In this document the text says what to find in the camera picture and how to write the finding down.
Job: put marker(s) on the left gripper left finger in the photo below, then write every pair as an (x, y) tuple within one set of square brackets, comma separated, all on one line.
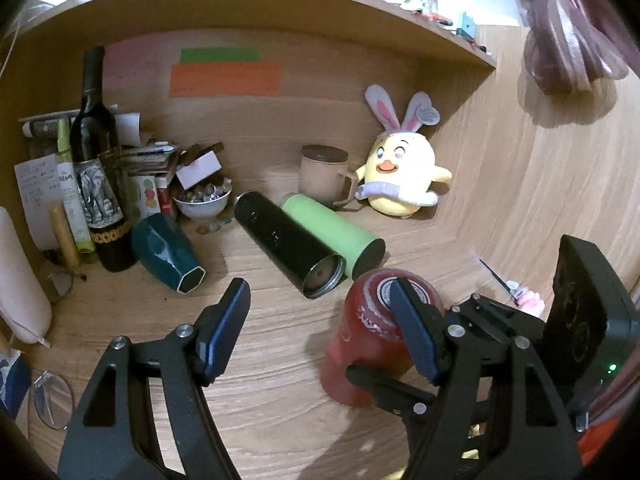
[(112, 434)]

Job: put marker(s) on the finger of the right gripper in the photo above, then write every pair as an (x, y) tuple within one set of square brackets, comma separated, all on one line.
[(389, 394)]

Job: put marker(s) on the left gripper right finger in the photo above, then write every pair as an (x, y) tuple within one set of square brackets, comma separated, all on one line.
[(497, 414)]

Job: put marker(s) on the red thermos cup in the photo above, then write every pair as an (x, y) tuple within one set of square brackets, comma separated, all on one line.
[(368, 334)]

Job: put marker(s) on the teal hexagonal cup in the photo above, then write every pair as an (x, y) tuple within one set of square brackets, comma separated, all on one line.
[(166, 252)]

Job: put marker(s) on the eyeglasses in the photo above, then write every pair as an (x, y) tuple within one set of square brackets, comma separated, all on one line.
[(53, 400)]

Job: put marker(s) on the blue white tissue box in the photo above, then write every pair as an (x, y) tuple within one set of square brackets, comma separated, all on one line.
[(15, 381)]

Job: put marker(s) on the green thermos bottle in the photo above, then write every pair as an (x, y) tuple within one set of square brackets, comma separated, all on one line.
[(361, 250)]

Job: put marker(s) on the pink mug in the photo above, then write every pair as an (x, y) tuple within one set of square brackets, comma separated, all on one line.
[(25, 306)]

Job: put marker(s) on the black thermos bottle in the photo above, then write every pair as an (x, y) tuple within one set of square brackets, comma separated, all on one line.
[(309, 264)]

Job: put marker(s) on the yellow wooden stick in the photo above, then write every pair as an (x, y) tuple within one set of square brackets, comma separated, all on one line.
[(63, 235)]

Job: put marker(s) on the yellow chick bunny plush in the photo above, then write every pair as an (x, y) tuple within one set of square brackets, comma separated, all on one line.
[(397, 176)]

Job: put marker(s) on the colourful dotted white can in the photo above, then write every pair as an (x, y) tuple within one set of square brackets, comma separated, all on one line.
[(144, 199)]

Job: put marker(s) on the beige lidded mug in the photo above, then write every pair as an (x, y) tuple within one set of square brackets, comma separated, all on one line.
[(324, 175)]

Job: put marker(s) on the dark wine bottle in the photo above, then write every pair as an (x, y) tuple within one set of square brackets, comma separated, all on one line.
[(95, 151)]

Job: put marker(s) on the white bowl with trinkets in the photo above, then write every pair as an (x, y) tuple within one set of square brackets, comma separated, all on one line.
[(205, 201)]

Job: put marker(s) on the green white tube bottle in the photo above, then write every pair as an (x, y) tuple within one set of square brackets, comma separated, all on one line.
[(74, 210)]

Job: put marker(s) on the white handwritten note paper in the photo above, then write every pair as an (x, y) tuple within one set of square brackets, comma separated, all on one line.
[(39, 187)]

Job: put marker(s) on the stack of books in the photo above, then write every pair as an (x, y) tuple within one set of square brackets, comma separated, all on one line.
[(157, 160)]

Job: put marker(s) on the small white box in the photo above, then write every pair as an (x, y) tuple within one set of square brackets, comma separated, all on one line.
[(201, 168)]

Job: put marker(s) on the brown tied curtain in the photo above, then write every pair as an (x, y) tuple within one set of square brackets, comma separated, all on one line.
[(565, 52)]

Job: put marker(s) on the blue pencil sharpener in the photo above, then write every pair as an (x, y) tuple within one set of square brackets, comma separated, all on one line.
[(466, 27)]

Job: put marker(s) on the orange sticky note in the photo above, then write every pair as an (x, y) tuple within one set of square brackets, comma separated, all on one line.
[(225, 79)]

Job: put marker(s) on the pink sticky note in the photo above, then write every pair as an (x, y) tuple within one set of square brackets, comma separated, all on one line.
[(132, 59)]

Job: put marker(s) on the green sticky note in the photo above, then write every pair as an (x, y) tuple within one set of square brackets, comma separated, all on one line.
[(219, 55)]

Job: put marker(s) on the wooden shelf board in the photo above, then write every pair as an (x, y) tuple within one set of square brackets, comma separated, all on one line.
[(375, 23)]

